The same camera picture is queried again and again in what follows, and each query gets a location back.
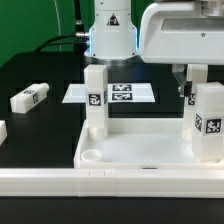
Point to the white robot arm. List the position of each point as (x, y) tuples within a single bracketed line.
[(113, 37)]

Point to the white front fence bar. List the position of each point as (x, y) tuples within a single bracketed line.
[(112, 183)]

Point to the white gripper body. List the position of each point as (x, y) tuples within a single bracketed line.
[(183, 32)]

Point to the white marker sheet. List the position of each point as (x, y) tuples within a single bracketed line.
[(117, 93)]

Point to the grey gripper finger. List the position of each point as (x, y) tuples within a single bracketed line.
[(178, 72)]

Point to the white left fence block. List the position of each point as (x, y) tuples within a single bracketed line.
[(3, 131)]

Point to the white desk top tray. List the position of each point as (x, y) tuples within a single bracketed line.
[(139, 143)]

